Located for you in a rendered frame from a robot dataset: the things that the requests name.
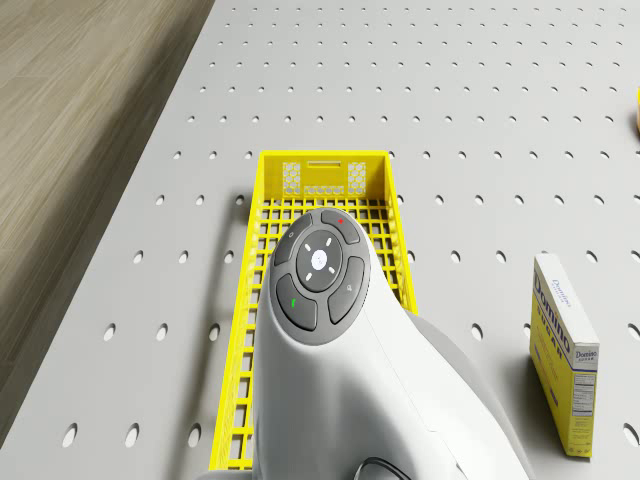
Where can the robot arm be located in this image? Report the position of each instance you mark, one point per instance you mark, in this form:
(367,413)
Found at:
(350,375)

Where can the yellow bowl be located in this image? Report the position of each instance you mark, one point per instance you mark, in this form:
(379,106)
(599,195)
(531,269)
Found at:
(638,117)

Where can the white and yellow box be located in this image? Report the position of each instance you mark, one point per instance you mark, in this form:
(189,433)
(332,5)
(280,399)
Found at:
(550,320)

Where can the yellow basket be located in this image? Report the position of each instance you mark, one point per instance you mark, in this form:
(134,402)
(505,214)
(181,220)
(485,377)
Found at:
(325,175)

